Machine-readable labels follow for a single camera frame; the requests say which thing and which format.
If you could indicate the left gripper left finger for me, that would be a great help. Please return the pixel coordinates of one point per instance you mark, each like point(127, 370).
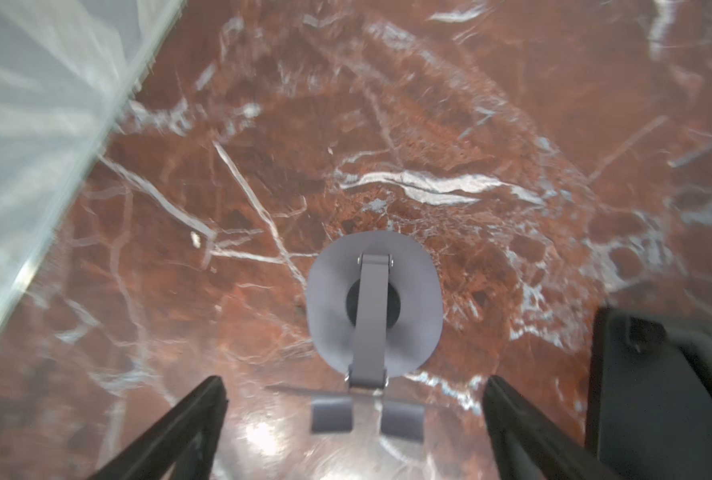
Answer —
point(182, 444)

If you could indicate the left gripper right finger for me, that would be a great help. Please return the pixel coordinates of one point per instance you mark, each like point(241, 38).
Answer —
point(527, 444)

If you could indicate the grey stand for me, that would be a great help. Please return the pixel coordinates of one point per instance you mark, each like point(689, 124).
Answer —
point(375, 313)

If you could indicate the black folding phone stand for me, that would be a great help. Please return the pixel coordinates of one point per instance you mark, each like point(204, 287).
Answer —
point(649, 412)

